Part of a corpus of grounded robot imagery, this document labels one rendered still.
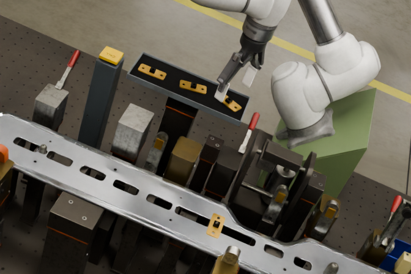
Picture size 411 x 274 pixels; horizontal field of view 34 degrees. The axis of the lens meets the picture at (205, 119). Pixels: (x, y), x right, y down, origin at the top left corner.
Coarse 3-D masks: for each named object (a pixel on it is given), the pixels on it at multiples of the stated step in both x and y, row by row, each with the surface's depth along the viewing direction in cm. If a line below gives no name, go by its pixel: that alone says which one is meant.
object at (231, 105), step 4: (224, 100) 204; (228, 100) 203; (232, 100) 205; (224, 104) 203; (228, 104) 203; (232, 104) 204; (236, 104) 205; (232, 108) 203; (236, 108) 203; (240, 108) 204
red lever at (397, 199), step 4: (396, 196) 197; (400, 196) 197; (396, 200) 197; (400, 200) 197; (392, 204) 197; (396, 204) 196; (392, 208) 196; (396, 208) 196; (392, 212) 196; (388, 220) 195; (384, 240) 193; (380, 244) 193; (384, 244) 192
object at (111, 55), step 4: (108, 48) 207; (112, 48) 208; (104, 52) 205; (108, 52) 206; (112, 52) 206; (116, 52) 207; (120, 52) 208; (100, 56) 204; (104, 56) 203; (108, 56) 204; (112, 56) 205; (116, 56) 205; (120, 56) 206; (108, 60) 203; (112, 60) 203; (116, 60) 204; (116, 64) 204
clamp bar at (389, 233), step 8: (400, 208) 186; (408, 208) 184; (392, 216) 190; (400, 216) 188; (408, 216) 183; (392, 224) 189; (400, 224) 189; (384, 232) 191; (392, 232) 191; (392, 240) 191
